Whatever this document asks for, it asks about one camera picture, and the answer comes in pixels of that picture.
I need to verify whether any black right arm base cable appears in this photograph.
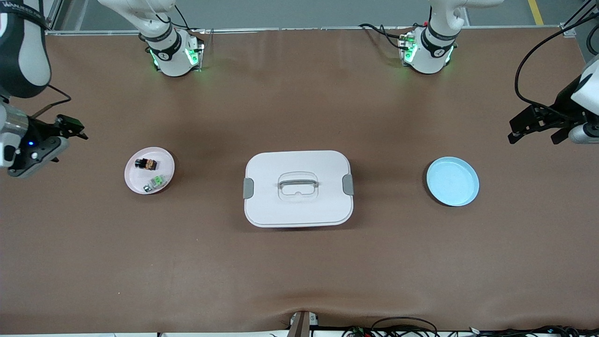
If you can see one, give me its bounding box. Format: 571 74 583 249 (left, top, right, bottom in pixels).
173 5 206 36

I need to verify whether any black looped cable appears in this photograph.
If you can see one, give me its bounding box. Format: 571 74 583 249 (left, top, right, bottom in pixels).
344 317 440 337

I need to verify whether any white container with grey handle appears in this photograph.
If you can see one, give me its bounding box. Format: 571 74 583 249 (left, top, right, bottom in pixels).
243 150 355 228

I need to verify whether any green push-button switch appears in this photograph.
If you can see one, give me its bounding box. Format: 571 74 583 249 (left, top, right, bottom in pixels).
143 174 170 193

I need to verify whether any black left arm base cable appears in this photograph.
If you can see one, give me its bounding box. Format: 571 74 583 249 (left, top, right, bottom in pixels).
359 22 412 50

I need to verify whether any aluminium frame strut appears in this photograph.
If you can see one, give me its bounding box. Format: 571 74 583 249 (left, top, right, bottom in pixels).
561 0 599 38
40 0 64 36

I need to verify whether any light blue round plate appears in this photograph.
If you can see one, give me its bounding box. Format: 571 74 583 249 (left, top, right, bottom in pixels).
426 156 480 207

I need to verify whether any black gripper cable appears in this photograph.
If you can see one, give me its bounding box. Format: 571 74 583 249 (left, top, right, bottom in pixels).
515 22 599 115
29 83 72 118

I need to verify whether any pale pink round plate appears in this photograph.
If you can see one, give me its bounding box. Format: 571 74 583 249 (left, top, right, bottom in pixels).
124 147 175 195

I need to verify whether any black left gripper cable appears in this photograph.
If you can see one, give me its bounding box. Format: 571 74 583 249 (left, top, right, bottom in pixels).
515 22 599 115

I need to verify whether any black arm base cable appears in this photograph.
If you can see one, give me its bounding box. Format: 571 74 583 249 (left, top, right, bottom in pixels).
173 5 206 36
359 22 412 50

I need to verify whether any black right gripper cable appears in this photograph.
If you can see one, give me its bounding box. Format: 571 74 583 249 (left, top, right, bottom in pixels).
29 83 72 118

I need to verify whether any brown table cover mat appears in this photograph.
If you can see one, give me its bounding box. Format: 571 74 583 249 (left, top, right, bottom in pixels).
0 27 599 334

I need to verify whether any metal clamp bracket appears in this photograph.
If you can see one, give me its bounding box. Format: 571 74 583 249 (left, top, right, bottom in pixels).
287 310 320 337

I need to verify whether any black cable bundle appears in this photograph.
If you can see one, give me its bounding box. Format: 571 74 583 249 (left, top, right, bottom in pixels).
468 325 599 337

